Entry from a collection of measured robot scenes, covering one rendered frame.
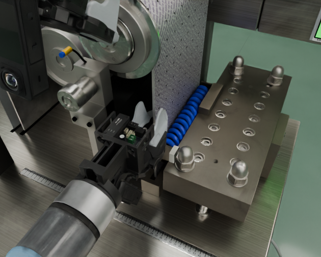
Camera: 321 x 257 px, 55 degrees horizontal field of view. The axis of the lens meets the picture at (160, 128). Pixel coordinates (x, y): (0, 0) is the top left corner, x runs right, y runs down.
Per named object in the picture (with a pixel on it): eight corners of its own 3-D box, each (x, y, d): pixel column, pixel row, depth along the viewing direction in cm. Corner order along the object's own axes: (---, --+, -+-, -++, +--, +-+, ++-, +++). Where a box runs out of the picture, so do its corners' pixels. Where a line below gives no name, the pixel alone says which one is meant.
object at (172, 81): (153, 149, 60) (151, 69, 47) (197, 84, 75) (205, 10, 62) (155, 150, 60) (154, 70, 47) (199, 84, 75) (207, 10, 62)
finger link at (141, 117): (161, 89, 54) (135, 122, 48) (161, 114, 58) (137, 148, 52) (145, 84, 54) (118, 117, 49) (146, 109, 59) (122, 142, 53)
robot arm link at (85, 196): (103, 246, 41) (55, 221, 44) (121, 217, 44) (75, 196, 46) (95, 217, 36) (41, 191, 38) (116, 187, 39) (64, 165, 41)
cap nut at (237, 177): (223, 183, 53) (227, 166, 50) (230, 168, 56) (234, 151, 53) (244, 190, 52) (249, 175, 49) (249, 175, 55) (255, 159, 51)
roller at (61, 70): (43, 80, 60) (23, 22, 52) (113, 25, 77) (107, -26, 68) (93, 97, 57) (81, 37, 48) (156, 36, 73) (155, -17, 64)
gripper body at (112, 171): (158, 122, 45) (114, 183, 38) (158, 159, 51) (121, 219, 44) (114, 107, 48) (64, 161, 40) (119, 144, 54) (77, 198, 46)
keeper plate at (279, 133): (258, 175, 69) (270, 142, 62) (268, 146, 76) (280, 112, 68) (269, 179, 69) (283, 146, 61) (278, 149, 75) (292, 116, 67)
